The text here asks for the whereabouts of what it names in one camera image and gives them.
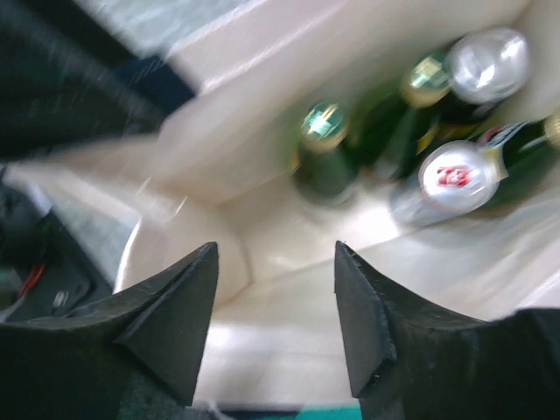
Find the red white beverage can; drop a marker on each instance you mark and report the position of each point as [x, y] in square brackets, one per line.
[455, 179]

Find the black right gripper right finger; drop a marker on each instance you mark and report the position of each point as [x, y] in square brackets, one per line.
[368, 344]

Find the beige canvas tote bag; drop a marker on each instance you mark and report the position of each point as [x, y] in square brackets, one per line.
[218, 171]

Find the green printed t-shirt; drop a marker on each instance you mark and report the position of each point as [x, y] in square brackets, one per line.
[321, 413]

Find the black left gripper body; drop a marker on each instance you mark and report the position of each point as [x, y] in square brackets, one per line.
[66, 82]

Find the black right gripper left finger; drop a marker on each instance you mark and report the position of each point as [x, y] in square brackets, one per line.
[168, 337]

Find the silver beverage can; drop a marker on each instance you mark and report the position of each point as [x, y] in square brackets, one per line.
[487, 67]

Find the green glass bottle gold cap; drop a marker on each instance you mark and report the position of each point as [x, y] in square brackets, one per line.
[321, 167]

